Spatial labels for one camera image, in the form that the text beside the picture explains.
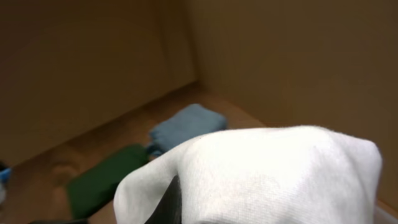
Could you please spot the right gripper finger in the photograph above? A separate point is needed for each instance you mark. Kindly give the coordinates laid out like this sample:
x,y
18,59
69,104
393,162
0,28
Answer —
x,y
169,208

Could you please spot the dark green cloth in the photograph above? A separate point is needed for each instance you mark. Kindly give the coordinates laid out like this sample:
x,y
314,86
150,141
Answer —
x,y
93,189

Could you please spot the white cloth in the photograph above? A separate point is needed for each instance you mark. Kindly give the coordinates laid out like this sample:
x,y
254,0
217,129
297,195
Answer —
x,y
300,174

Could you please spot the folded blue denim jeans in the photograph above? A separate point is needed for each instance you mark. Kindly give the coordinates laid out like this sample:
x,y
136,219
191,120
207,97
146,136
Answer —
x,y
192,121

